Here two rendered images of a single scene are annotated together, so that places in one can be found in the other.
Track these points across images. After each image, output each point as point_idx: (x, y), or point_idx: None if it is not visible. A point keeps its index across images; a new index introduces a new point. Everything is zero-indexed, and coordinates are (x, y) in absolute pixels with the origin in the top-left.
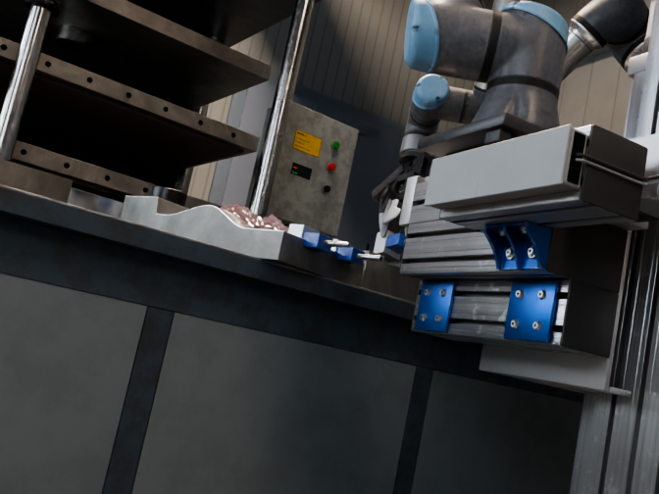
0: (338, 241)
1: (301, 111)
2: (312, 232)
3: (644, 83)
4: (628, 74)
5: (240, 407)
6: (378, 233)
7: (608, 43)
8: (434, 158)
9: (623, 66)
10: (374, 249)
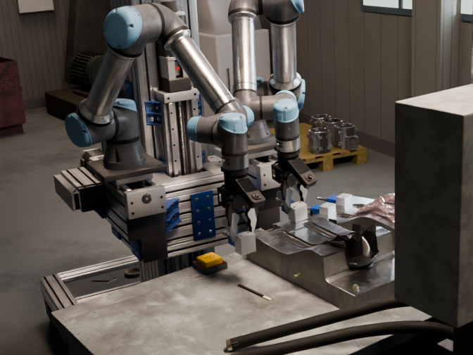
0: (322, 197)
1: None
2: (337, 196)
3: (203, 107)
4: (198, 97)
5: None
6: (306, 204)
7: (155, 40)
8: (274, 146)
9: (140, 55)
10: (307, 215)
